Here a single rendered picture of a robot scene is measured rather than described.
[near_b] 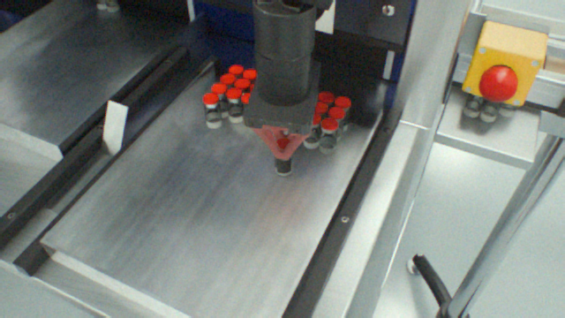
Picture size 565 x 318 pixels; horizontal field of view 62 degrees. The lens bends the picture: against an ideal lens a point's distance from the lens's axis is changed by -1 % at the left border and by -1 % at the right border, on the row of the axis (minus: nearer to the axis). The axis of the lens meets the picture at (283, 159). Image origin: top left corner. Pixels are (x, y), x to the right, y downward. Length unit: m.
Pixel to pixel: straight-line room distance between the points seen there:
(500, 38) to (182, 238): 0.42
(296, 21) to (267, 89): 0.08
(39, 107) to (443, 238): 1.29
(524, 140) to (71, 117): 0.62
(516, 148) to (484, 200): 1.13
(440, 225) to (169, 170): 1.22
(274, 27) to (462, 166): 1.53
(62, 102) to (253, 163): 0.31
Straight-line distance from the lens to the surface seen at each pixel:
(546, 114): 0.77
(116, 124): 0.64
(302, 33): 0.43
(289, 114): 0.47
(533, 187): 0.93
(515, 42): 0.60
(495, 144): 0.69
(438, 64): 0.61
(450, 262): 1.63
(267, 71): 0.46
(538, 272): 1.72
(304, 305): 0.48
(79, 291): 0.55
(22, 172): 0.68
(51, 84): 0.80
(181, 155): 0.63
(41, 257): 0.57
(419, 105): 0.66
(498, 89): 0.58
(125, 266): 0.54
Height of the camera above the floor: 1.33
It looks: 48 degrees down
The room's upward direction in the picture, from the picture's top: straight up
